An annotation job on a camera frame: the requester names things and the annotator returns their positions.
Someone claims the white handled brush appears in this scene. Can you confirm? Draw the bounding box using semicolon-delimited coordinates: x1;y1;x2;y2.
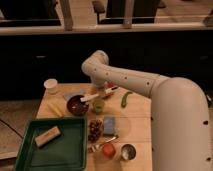
80;86;119;102

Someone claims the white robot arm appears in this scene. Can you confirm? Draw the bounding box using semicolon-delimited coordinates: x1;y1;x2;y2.
82;50;213;171

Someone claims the purple bowl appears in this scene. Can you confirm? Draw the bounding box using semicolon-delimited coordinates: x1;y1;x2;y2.
66;95;89;116

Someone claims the small metal bowl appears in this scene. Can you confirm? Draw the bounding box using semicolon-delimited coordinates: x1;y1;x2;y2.
121;144;136;161

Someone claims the wooden block brush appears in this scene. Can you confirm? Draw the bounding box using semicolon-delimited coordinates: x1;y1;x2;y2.
35;126;61;147

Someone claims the orange plate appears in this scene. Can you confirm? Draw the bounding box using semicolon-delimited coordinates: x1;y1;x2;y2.
102;82;115;98

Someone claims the green cup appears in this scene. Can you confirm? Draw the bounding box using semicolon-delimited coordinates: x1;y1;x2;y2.
93;98;105;114

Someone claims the green chili pepper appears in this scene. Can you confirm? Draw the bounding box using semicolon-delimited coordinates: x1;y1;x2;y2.
121;91;133;108

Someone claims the blue sponge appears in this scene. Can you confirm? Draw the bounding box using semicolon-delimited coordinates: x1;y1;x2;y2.
103;117;115;136

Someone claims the bunch of dark grapes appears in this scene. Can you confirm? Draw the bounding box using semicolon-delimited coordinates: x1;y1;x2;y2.
88;120;102;143

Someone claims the white cup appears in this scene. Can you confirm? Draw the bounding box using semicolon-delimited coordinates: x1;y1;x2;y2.
44;78;58;94

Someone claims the metal spoon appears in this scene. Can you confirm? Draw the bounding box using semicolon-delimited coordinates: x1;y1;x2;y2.
88;135;119;153

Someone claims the green plastic tray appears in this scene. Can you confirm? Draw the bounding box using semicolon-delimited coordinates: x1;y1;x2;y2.
13;117;87;171

